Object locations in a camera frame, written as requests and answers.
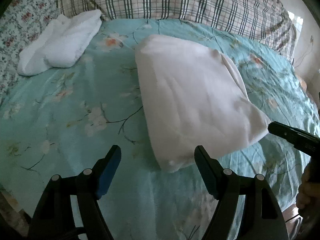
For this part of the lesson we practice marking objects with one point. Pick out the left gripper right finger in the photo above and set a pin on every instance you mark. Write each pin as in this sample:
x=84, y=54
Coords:
x=261, y=218

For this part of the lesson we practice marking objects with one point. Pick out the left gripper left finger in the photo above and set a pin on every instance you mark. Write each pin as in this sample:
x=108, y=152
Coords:
x=69, y=206

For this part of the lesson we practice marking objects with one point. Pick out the white large garment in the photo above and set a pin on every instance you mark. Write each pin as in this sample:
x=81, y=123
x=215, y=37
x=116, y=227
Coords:
x=194, y=95

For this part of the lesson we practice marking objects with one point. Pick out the person's right hand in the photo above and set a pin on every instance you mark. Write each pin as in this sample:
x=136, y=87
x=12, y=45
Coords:
x=308, y=193

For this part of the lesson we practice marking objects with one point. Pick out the teal floral bed sheet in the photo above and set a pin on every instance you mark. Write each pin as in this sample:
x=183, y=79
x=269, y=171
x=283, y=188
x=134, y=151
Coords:
x=63, y=120

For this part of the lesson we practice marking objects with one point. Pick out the plaid pillow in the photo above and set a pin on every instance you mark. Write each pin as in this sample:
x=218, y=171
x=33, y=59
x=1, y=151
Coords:
x=265, y=21

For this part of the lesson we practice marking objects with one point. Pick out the white folded towel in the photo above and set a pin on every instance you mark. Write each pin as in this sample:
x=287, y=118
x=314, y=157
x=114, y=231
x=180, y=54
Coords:
x=61, y=44

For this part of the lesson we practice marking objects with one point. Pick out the floral patterned pillow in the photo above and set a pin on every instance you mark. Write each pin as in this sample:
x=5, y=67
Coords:
x=21, y=23

